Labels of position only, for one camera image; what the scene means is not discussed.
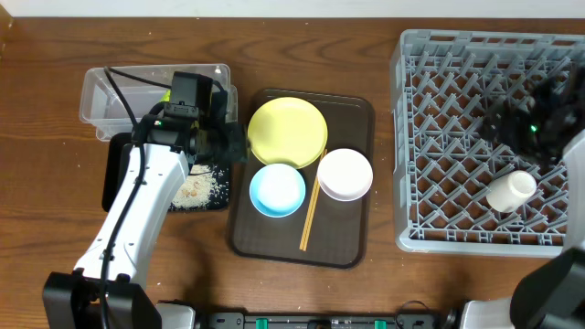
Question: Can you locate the green yellow snack wrapper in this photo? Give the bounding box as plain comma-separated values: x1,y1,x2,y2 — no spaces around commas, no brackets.
161,90,171,102

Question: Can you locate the light blue bowl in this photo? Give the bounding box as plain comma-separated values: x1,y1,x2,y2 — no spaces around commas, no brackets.
249,164,306,218

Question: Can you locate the pink white bowl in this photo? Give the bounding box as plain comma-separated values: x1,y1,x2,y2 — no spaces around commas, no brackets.
317,148,374,202

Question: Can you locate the white cup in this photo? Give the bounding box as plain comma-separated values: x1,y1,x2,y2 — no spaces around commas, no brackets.
486,170,537,213

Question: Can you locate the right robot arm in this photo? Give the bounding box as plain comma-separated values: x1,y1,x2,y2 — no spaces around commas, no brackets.
444,63,584,328

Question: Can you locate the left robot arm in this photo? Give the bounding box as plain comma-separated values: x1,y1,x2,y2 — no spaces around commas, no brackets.
42,71,250,328

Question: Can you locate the clear plastic waste bin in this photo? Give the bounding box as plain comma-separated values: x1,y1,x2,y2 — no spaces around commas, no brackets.
80,64,238,142

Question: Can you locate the black plastic tray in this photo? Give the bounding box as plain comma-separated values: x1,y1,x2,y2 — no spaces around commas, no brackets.
101,133,230,212

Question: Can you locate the yellow round plate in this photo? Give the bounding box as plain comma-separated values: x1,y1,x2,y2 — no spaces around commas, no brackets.
248,97,328,169

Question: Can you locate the wooden chopstick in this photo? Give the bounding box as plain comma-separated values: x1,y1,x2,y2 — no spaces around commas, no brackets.
299,147,327,250
302,148,329,252

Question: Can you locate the dark brown serving tray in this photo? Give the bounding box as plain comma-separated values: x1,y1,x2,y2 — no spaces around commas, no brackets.
228,89,375,269

